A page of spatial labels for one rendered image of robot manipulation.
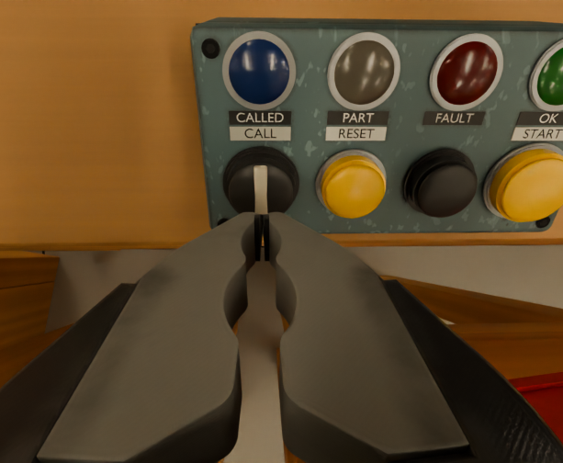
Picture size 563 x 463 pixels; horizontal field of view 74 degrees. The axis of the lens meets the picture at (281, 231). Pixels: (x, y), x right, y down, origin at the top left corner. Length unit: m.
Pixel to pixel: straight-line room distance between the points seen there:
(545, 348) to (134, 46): 0.33
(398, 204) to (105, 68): 0.15
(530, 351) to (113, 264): 1.02
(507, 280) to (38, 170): 1.22
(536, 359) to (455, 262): 0.87
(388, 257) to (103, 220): 1.00
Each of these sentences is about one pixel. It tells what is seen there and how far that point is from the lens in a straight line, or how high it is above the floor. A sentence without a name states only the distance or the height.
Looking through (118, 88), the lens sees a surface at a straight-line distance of 0.20.
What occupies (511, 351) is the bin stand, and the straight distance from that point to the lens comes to 0.33.
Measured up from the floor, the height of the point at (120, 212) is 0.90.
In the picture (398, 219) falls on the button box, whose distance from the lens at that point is 0.16.
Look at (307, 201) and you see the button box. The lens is 0.15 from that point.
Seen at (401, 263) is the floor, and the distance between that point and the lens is 1.14.
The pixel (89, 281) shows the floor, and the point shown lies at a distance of 1.19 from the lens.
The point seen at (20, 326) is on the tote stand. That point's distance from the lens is 1.15.
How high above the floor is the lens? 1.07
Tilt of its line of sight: 86 degrees down
